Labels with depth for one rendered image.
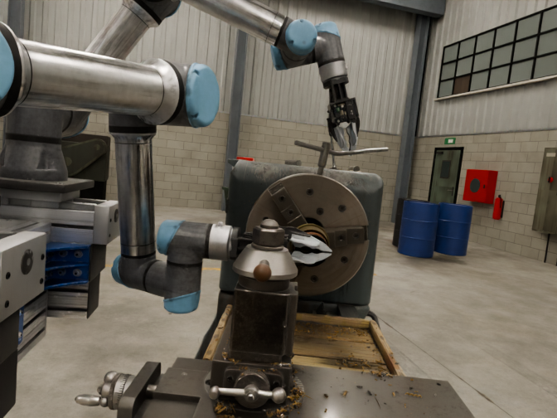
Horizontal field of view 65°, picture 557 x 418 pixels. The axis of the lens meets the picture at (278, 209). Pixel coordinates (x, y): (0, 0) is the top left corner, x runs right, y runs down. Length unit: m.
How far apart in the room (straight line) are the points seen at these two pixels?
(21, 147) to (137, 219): 0.32
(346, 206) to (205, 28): 10.49
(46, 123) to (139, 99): 0.42
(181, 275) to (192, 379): 0.36
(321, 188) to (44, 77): 0.69
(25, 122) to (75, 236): 0.28
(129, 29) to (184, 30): 10.12
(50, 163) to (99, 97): 0.46
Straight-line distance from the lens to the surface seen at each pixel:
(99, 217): 1.08
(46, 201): 1.12
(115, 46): 1.27
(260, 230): 0.51
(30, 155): 1.13
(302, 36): 1.10
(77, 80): 0.68
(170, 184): 10.99
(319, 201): 1.10
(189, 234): 0.91
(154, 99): 0.78
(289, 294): 0.52
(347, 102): 1.22
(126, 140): 0.95
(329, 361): 0.90
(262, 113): 11.34
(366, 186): 1.28
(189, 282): 0.94
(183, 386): 0.59
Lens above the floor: 1.25
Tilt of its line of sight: 6 degrees down
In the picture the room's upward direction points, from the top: 6 degrees clockwise
